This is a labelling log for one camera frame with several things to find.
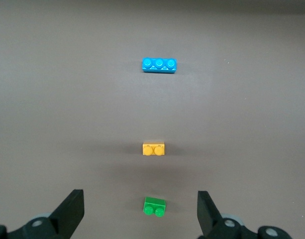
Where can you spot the yellow two-stud block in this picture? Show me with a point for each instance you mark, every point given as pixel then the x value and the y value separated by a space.
pixel 153 149

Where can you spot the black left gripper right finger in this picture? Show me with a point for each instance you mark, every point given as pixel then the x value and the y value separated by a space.
pixel 212 219

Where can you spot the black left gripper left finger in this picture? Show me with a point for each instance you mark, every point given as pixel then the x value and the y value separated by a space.
pixel 65 216

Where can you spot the blue three-stud block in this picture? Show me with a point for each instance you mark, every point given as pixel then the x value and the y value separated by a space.
pixel 159 65

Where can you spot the green two-stud block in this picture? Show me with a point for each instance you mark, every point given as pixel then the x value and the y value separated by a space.
pixel 154 206

